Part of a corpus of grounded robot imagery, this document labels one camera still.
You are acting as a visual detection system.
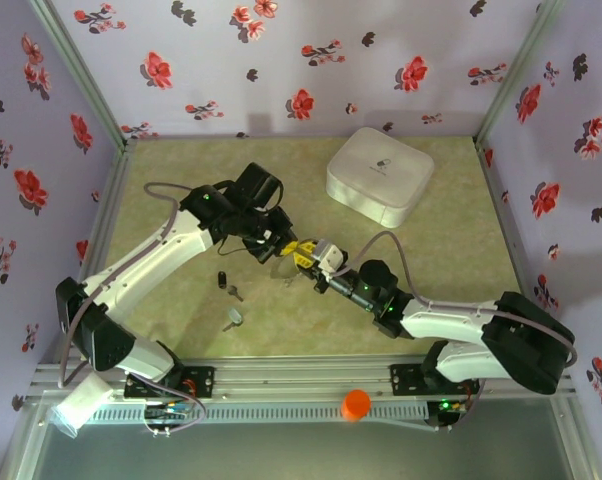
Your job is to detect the right base controller wiring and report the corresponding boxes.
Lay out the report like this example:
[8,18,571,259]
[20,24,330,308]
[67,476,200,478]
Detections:
[425,394,482,434]

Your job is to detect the aluminium side rail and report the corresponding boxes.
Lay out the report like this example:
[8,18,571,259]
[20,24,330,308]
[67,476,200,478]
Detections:
[474,139,550,336]
[68,139,138,361]

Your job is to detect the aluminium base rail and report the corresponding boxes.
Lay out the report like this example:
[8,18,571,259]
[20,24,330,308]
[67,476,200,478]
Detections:
[30,355,577,401]

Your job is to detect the white zip pouch case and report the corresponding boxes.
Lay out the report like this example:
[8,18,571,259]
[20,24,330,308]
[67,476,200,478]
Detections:
[324,126,436,230]

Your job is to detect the clear plastic bag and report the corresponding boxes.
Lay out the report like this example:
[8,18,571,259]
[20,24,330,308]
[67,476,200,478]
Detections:
[49,374,113,440]

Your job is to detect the left base wiring bundle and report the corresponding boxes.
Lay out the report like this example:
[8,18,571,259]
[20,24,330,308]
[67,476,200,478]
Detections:
[140,384,208,439]

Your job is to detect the orange cap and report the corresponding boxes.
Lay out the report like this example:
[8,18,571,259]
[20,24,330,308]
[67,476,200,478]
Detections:
[340,388,373,424]

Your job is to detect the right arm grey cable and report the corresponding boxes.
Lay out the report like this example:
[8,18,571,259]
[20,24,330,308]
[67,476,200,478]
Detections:
[330,229,580,366]

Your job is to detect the aluminium frame post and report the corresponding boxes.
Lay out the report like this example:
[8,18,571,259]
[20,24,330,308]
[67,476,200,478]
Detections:
[474,0,567,146]
[28,0,138,151]

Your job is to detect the slotted white cable duct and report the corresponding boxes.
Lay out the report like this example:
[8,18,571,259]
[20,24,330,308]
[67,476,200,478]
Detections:
[88,402,430,425]

